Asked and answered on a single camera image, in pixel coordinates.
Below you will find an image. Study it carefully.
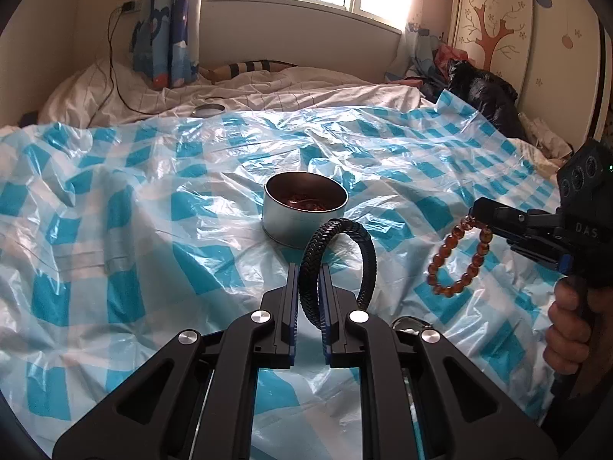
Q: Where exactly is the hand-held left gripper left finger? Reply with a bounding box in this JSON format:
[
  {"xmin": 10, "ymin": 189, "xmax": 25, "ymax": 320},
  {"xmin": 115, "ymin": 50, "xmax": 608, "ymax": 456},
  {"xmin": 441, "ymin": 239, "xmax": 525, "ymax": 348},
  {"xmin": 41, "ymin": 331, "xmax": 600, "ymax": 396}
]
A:
[{"xmin": 52, "ymin": 263, "xmax": 300, "ymax": 460}]

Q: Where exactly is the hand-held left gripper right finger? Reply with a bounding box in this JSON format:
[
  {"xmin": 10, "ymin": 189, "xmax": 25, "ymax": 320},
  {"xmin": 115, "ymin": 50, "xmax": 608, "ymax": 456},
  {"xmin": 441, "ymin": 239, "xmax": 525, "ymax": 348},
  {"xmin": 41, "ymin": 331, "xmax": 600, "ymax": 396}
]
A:
[{"xmin": 318, "ymin": 263, "xmax": 559, "ymax": 460}]

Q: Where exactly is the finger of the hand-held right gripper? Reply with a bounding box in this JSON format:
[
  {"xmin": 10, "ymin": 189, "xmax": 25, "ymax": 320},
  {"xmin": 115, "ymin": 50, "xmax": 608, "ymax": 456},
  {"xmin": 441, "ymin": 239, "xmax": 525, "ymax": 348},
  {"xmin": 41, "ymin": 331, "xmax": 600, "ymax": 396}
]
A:
[
  {"xmin": 508, "ymin": 236, "xmax": 573, "ymax": 274},
  {"xmin": 468, "ymin": 199, "xmax": 559, "ymax": 245}
]

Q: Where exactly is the black braided leather bracelet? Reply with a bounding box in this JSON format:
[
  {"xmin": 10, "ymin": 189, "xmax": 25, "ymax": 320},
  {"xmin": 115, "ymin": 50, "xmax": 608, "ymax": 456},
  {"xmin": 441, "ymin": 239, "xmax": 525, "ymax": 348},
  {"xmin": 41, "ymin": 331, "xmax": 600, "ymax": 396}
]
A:
[{"xmin": 298, "ymin": 218, "xmax": 378, "ymax": 331}]

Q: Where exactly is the amber bead bracelet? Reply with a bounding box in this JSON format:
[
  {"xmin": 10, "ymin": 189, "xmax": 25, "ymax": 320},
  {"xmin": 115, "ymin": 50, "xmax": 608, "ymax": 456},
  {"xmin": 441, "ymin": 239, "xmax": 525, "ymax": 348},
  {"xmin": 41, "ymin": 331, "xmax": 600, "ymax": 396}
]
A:
[{"xmin": 428, "ymin": 217, "xmax": 494, "ymax": 298}]

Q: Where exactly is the round metal tin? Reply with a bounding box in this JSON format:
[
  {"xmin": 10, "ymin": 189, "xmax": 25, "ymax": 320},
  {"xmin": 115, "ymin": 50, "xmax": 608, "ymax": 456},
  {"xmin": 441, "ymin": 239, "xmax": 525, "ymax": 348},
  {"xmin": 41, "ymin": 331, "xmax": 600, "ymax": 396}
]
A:
[{"xmin": 261, "ymin": 171, "xmax": 349, "ymax": 250}]

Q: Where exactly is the mixed bead jewelry pile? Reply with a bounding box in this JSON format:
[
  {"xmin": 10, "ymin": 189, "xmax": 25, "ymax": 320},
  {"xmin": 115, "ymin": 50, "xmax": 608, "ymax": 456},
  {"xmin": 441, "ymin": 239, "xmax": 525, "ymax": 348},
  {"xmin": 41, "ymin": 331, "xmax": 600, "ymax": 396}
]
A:
[{"xmin": 275, "ymin": 192, "xmax": 336, "ymax": 212}]

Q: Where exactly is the person's right hand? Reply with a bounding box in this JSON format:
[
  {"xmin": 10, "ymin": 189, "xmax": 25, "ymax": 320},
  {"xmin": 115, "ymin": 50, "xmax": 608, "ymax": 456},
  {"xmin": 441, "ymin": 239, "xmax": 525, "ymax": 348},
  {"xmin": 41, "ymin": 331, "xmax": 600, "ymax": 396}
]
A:
[{"xmin": 543, "ymin": 278, "xmax": 595, "ymax": 375}]

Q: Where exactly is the crumpled white bag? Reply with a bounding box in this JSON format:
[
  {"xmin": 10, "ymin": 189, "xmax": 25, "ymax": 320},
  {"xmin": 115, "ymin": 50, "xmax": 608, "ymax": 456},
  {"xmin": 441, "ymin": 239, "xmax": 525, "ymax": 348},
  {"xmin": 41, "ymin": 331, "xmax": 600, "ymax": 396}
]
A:
[{"xmin": 518, "ymin": 112, "xmax": 574, "ymax": 160}]

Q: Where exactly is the black plastic bag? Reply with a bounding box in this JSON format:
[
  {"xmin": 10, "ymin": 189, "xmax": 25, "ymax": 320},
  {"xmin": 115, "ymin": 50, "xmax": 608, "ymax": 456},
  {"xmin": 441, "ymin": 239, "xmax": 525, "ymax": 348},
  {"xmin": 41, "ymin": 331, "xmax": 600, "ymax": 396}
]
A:
[{"xmin": 447, "ymin": 60, "xmax": 528, "ymax": 141}]

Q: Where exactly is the blue checkered plastic sheet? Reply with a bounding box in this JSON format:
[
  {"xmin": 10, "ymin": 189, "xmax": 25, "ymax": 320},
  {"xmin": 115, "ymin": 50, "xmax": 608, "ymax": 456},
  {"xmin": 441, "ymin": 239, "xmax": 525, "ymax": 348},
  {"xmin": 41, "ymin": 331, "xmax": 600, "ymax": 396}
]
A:
[{"xmin": 0, "ymin": 90, "xmax": 575, "ymax": 460}]

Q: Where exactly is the wardrobe with tree decal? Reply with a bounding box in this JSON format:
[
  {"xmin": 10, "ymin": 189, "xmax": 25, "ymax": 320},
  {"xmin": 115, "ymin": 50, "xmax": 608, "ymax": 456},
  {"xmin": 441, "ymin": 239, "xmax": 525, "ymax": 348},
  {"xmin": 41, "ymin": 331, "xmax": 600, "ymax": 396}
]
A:
[{"xmin": 450, "ymin": 0, "xmax": 605, "ymax": 151}]

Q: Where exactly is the pink clothing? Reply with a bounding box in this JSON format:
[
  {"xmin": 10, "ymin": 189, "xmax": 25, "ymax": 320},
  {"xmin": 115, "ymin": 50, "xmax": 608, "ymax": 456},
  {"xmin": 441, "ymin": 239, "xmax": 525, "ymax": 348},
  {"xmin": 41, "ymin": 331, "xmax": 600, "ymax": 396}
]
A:
[{"xmin": 433, "ymin": 43, "xmax": 474, "ymax": 74}]

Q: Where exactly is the pale cartoon print curtain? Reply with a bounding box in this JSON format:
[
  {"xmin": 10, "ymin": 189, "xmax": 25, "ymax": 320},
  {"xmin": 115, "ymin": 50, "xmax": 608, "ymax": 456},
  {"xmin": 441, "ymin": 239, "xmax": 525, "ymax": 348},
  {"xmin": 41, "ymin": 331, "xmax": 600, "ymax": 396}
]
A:
[{"xmin": 403, "ymin": 0, "xmax": 461, "ymax": 89}]

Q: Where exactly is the white striped duvet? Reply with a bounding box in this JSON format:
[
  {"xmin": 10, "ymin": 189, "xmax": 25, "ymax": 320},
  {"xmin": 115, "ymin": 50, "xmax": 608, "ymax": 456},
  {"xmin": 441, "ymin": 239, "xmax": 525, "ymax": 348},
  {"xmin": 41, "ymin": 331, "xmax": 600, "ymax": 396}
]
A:
[{"xmin": 37, "ymin": 55, "xmax": 425, "ymax": 128}]

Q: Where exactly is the striped pillow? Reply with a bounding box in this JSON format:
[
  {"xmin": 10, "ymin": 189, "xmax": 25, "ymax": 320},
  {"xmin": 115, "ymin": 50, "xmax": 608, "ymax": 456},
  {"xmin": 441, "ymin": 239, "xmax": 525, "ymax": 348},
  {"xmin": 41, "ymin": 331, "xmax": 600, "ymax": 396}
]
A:
[{"xmin": 198, "ymin": 60, "xmax": 294, "ymax": 82}]

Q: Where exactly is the white bed headboard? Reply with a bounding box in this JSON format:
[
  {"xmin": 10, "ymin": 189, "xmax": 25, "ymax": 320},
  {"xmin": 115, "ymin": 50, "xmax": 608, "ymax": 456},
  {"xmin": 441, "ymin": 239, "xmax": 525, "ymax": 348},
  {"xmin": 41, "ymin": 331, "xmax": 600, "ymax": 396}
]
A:
[{"xmin": 198, "ymin": 0, "xmax": 404, "ymax": 83}]

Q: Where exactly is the blue cartoon print curtain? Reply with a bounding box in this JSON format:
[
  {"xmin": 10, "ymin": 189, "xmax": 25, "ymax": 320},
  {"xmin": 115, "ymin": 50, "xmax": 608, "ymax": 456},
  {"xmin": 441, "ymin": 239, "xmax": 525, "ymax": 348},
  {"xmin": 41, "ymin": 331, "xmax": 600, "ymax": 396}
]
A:
[{"xmin": 131, "ymin": 0, "xmax": 203, "ymax": 89}]

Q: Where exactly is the black charger cable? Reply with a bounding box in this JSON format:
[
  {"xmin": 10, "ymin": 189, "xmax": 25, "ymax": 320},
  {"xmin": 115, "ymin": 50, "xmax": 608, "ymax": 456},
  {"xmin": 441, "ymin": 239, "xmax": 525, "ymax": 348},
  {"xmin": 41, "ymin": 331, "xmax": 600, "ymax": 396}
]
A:
[{"xmin": 107, "ymin": 6, "xmax": 156, "ymax": 117}]

